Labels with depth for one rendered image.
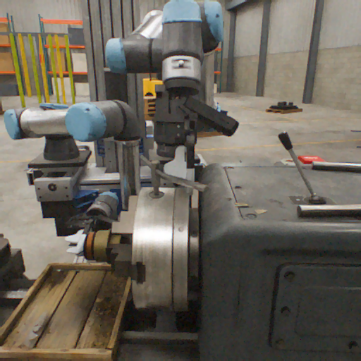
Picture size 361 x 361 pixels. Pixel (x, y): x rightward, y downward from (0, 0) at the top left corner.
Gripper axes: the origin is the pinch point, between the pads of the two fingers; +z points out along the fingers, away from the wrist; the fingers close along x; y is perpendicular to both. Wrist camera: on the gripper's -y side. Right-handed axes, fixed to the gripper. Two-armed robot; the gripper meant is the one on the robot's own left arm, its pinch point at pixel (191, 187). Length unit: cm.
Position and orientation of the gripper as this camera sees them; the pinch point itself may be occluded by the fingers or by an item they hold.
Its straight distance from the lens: 61.8
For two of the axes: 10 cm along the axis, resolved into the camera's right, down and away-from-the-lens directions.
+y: -10.0, 0.0, 0.2
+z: 0.0, 10.0, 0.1
